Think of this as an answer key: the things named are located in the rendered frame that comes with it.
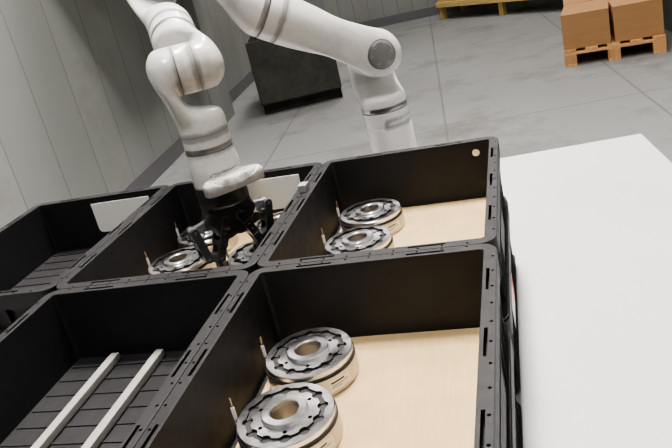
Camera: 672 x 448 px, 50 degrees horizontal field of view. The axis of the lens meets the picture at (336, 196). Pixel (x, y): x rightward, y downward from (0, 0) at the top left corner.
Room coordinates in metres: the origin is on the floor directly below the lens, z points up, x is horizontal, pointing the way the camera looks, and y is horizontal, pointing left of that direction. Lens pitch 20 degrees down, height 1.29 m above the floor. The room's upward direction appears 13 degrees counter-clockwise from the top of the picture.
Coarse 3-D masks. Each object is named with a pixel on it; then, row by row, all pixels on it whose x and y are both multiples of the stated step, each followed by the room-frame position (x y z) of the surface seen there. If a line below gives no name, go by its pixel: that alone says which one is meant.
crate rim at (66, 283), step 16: (144, 208) 1.17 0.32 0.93; (288, 208) 1.00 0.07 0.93; (128, 224) 1.11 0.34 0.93; (112, 240) 1.05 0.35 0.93; (96, 256) 0.99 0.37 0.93; (256, 256) 0.85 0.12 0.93; (80, 272) 0.95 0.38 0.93; (176, 272) 0.86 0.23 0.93; (192, 272) 0.85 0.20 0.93; (208, 272) 0.84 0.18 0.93; (64, 288) 0.90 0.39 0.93
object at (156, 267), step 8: (184, 248) 1.12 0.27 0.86; (192, 248) 1.11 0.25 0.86; (152, 264) 1.08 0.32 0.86; (160, 264) 1.07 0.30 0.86; (184, 264) 1.05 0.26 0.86; (192, 264) 1.04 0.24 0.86; (200, 264) 1.04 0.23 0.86; (152, 272) 1.05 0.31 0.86; (160, 272) 1.05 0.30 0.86; (168, 272) 1.03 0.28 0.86
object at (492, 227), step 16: (448, 144) 1.12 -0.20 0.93; (464, 144) 1.11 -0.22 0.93; (496, 144) 1.06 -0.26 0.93; (336, 160) 1.18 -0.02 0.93; (352, 160) 1.17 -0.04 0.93; (496, 160) 0.99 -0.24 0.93; (320, 176) 1.12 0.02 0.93; (496, 176) 0.93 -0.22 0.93; (304, 192) 1.06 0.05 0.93; (496, 192) 0.87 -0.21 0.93; (304, 208) 1.00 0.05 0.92; (496, 208) 0.82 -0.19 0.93; (288, 224) 0.94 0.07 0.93; (496, 224) 0.77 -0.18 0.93; (272, 240) 0.89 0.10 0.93; (464, 240) 0.75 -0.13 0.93; (480, 240) 0.74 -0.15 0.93; (496, 240) 0.74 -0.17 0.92; (272, 256) 0.84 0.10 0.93; (320, 256) 0.80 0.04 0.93; (336, 256) 0.79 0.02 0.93; (352, 256) 0.78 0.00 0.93
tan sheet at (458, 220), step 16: (416, 208) 1.13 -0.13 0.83; (432, 208) 1.11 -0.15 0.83; (448, 208) 1.10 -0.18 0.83; (464, 208) 1.08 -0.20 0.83; (480, 208) 1.06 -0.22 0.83; (416, 224) 1.06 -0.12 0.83; (432, 224) 1.05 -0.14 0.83; (448, 224) 1.03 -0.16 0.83; (464, 224) 1.02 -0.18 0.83; (480, 224) 1.00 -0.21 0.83; (400, 240) 1.02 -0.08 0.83; (416, 240) 1.00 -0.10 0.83; (432, 240) 0.99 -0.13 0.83; (448, 240) 0.97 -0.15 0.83
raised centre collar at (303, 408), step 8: (272, 400) 0.62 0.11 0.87; (280, 400) 0.62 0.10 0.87; (288, 400) 0.62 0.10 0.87; (296, 400) 0.61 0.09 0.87; (304, 400) 0.61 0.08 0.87; (264, 408) 0.61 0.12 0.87; (272, 408) 0.61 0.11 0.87; (304, 408) 0.60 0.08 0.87; (264, 416) 0.60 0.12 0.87; (296, 416) 0.59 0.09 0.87; (304, 416) 0.59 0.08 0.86; (264, 424) 0.59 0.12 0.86; (272, 424) 0.58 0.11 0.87; (280, 424) 0.58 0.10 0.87; (288, 424) 0.58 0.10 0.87; (296, 424) 0.58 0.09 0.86
